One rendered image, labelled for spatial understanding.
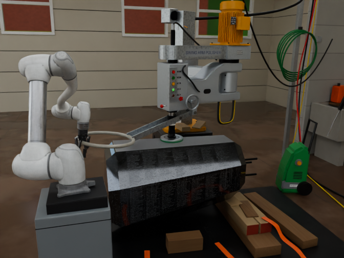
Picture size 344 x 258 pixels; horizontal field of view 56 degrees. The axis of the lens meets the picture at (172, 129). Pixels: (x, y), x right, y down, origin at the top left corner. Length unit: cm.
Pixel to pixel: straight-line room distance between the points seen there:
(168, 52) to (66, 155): 135
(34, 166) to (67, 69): 61
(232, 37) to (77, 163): 197
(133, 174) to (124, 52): 643
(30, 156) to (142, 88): 724
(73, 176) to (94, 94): 702
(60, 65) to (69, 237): 100
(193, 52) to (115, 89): 613
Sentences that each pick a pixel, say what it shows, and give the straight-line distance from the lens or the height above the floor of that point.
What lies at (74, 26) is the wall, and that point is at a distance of 876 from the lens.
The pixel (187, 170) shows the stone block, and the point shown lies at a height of 66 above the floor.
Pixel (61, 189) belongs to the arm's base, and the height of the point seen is 89.
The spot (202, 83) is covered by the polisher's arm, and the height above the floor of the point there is 136.
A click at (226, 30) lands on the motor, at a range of 322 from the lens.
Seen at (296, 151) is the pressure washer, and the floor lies 53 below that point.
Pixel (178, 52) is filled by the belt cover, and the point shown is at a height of 163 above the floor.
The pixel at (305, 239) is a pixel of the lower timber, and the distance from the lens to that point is 313.
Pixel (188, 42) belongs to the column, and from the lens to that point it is 367.
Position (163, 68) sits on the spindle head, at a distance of 288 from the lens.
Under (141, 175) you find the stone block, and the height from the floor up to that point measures 66.
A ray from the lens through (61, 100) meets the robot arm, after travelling 244.
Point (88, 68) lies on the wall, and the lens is 878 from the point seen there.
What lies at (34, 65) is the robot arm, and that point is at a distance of 211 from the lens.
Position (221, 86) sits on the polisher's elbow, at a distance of 327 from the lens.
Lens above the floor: 170
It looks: 15 degrees down
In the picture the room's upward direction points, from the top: 1 degrees clockwise
